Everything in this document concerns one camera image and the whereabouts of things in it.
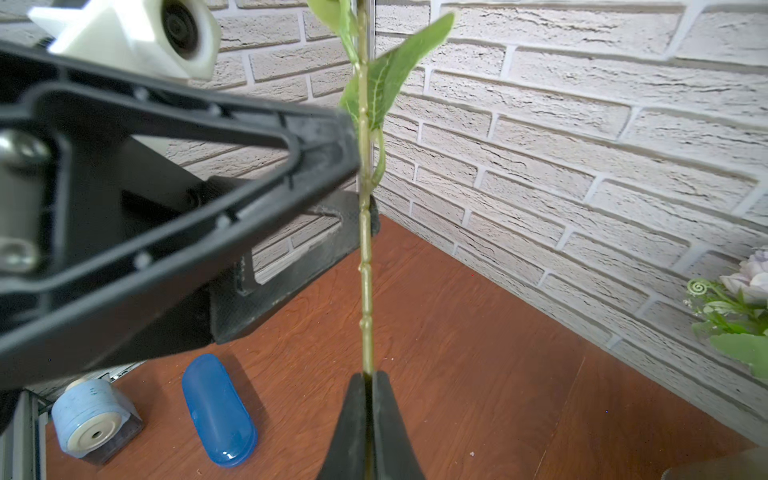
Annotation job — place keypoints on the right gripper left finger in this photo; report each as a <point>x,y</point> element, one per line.
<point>345,459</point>

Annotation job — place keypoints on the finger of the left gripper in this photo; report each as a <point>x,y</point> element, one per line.
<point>239,304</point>
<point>123,197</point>

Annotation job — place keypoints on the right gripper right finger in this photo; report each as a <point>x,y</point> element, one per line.
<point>393,454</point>

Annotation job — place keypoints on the white lilac bouquet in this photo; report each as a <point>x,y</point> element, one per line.
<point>732,313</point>

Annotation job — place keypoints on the white tape roll dispenser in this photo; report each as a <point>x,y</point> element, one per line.
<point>94,421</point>

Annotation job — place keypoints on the blue oval dish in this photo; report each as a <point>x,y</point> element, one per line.
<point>222,422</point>

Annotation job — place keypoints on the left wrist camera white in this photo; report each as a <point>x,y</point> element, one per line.
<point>175,40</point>

